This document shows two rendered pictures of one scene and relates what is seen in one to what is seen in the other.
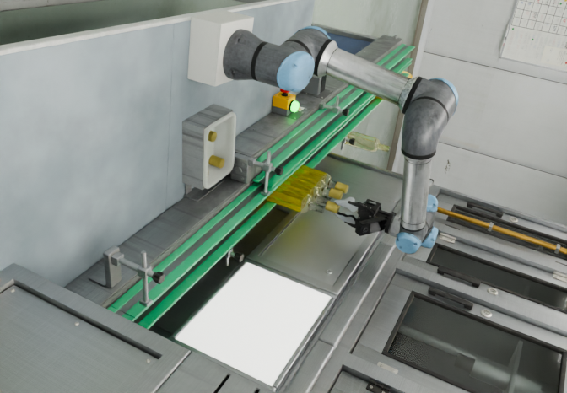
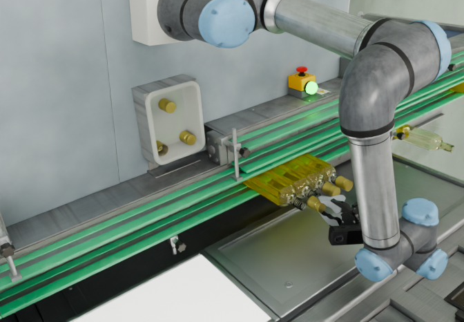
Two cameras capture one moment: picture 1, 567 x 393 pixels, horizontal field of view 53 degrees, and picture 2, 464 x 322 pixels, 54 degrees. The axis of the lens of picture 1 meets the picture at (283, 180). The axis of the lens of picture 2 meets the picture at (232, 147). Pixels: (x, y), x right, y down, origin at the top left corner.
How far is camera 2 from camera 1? 0.91 m
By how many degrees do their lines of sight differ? 27
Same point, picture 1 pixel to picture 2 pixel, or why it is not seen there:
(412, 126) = (345, 86)
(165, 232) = (97, 204)
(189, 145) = (139, 115)
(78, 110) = not seen: outside the picture
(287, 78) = (207, 29)
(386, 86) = (337, 35)
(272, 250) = (237, 246)
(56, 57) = not seen: outside the picture
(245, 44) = not seen: outside the picture
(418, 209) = (377, 217)
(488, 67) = not seen: outside the picture
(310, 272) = (266, 281)
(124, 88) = (23, 39)
